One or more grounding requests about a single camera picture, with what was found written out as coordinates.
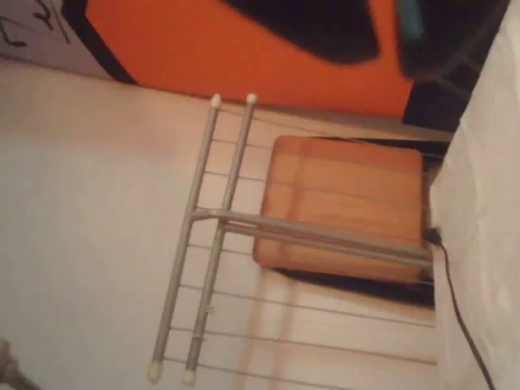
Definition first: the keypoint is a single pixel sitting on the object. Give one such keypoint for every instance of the orange panel with black edge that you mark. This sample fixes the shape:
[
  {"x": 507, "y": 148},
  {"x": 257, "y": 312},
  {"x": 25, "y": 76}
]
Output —
[{"x": 227, "y": 57}]

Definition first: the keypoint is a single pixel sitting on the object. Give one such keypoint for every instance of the wooden stool seat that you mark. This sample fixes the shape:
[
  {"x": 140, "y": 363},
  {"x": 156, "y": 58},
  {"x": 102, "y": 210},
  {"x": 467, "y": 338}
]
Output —
[{"x": 345, "y": 191}]

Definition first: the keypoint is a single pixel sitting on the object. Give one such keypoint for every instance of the white table cloth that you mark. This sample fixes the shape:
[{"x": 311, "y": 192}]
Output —
[{"x": 483, "y": 203}]

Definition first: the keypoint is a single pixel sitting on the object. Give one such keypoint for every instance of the grey metal drying rack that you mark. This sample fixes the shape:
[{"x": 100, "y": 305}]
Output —
[{"x": 227, "y": 191}]

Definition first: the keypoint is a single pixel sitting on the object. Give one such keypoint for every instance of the white paper with black marks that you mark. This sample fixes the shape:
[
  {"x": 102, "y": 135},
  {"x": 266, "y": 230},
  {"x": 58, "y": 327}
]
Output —
[{"x": 36, "y": 28}]

